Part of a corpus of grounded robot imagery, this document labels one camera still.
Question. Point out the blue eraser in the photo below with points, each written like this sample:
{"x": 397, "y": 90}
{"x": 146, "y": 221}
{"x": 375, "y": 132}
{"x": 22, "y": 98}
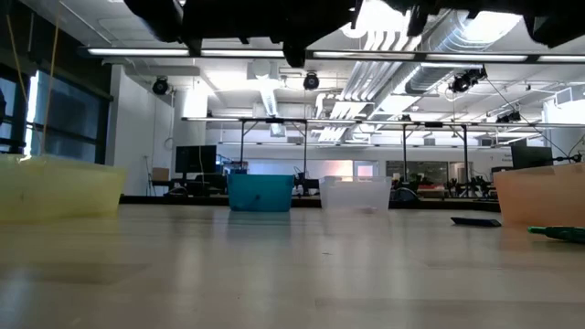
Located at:
{"x": 475, "y": 221}

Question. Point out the green pen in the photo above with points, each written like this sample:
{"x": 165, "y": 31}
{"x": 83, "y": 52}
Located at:
{"x": 562, "y": 234}

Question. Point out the yellow plastic bin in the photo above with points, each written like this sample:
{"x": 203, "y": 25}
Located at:
{"x": 59, "y": 192}

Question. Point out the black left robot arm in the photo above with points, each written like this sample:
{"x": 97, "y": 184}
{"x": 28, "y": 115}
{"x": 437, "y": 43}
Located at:
{"x": 155, "y": 18}

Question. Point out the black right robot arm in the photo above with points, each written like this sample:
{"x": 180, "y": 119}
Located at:
{"x": 557, "y": 23}

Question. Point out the silver ventilation ducts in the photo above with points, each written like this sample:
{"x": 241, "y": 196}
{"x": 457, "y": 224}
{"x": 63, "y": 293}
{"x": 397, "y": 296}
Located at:
{"x": 365, "y": 82}

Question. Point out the black robot station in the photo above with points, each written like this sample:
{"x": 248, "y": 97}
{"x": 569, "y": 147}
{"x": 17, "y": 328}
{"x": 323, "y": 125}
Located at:
{"x": 475, "y": 185}
{"x": 301, "y": 180}

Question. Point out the teal plastic bin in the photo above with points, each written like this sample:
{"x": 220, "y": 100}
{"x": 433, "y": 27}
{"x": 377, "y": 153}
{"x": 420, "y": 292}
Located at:
{"x": 260, "y": 189}

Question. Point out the black computer monitor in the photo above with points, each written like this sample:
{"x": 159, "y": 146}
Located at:
{"x": 530, "y": 157}
{"x": 196, "y": 160}

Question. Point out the clear plastic bin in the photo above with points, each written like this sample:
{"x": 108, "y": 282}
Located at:
{"x": 356, "y": 194}

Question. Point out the long LED light bar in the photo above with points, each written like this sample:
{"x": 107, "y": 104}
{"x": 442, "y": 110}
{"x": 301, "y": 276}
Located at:
{"x": 114, "y": 52}

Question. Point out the grey office chair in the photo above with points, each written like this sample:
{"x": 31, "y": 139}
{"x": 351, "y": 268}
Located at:
{"x": 404, "y": 194}

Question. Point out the brown cardboard box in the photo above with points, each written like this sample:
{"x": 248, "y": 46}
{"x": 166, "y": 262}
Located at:
{"x": 160, "y": 174}

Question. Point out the orange plastic bin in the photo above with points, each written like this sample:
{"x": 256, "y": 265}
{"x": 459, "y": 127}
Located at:
{"x": 544, "y": 196}

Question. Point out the black hanging camera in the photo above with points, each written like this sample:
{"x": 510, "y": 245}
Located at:
{"x": 311, "y": 81}
{"x": 160, "y": 86}

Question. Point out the black gantry frame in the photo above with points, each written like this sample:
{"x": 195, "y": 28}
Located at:
{"x": 274, "y": 120}
{"x": 404, "y": 155}

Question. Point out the black ceiling camera cluster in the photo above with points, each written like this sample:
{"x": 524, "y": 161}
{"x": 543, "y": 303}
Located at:
{"x": 466, "y": 81}
{"x": 509, "y": 117}

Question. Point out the black aluminium table frame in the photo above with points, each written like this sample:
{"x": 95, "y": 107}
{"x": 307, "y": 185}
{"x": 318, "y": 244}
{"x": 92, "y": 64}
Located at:
{"x": 173, "y": 200}

